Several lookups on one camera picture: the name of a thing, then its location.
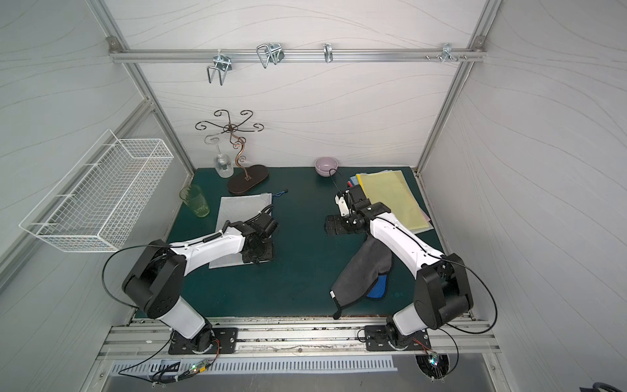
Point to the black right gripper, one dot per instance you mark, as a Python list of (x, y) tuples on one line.
[(337, 225)]

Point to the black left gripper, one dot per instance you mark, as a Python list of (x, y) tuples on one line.
[(257, 251)]

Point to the teal mesh document bag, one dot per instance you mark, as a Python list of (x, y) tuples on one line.
[(355, 182)]

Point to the yellow mesh document bag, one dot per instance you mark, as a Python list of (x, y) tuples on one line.
[(394, 201)]

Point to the grey blue microfibre cloth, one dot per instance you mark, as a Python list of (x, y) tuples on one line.
[(359, 277)]

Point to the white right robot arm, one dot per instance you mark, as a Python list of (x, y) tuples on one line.
[(442, 289)]

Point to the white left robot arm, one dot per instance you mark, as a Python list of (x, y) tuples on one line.
[(156, 280)]

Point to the lilac ceramic bowl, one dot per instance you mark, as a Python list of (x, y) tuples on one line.
[(326, 166)]

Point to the dark oval stand base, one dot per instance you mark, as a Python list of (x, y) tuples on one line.
[(250, 176)]

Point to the green plastic cup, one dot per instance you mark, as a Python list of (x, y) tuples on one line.
[(193, 197)]

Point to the hanging wine glass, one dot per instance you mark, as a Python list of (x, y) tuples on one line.
[(222, 162)]

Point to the metal hook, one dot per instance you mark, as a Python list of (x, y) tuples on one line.
[(328, 53), (270, 53), (219, 68), (447, 55)]

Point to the white vent strip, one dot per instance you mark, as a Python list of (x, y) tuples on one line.
[(262, 365)]

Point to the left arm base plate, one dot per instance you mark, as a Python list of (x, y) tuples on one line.
[(217, 341)]

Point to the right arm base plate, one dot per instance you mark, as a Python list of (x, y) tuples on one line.
[(380, 338)]

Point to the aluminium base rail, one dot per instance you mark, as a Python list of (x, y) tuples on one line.
[(285, 336)]

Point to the white wire basket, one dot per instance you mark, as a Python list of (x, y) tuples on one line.
[(94, 207)]

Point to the aluminium top cross rail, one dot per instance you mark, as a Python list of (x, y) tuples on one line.
[(293, 56)]

